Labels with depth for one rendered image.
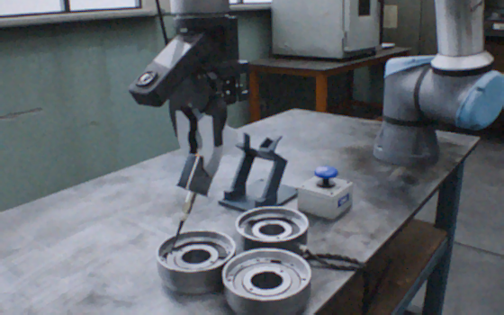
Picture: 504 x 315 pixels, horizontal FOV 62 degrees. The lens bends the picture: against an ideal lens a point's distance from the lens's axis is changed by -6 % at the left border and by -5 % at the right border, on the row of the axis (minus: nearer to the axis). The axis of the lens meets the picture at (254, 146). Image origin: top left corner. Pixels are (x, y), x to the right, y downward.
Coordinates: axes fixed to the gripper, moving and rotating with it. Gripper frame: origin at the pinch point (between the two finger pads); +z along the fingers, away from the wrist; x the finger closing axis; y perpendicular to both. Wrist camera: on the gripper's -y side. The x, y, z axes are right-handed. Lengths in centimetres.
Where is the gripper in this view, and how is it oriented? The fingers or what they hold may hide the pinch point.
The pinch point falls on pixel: (200, 167)
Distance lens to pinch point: 60.4
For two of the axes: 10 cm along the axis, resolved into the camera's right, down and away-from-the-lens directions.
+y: 6.2, -2.6, 7.4
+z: 0.3, 9.5, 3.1
